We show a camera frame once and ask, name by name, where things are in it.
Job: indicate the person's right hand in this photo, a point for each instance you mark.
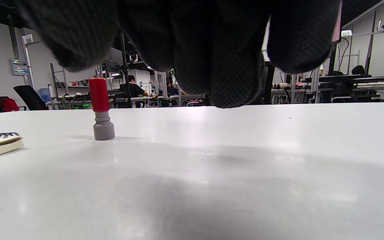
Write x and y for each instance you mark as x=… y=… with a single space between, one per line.
x=212 y=50

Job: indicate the red flower pattern stamp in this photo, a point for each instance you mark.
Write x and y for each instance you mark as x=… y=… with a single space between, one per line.
x=99 y=95

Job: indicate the grey stamp cap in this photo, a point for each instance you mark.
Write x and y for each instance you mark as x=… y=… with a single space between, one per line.
x=104 y=131

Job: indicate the black vertical pole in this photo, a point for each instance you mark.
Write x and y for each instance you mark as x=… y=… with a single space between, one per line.
x=268 y=83
x=124 y=66

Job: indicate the metal shelf rack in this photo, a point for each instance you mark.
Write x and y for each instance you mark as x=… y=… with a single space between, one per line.
x=60 y=88

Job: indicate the long grey desk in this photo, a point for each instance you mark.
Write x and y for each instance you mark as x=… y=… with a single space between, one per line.
x=372 y=81

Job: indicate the red bag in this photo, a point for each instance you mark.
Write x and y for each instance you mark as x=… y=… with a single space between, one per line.
x=9 y=104

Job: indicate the grey wall sign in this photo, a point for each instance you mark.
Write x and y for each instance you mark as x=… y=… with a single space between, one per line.
x=20 y=67

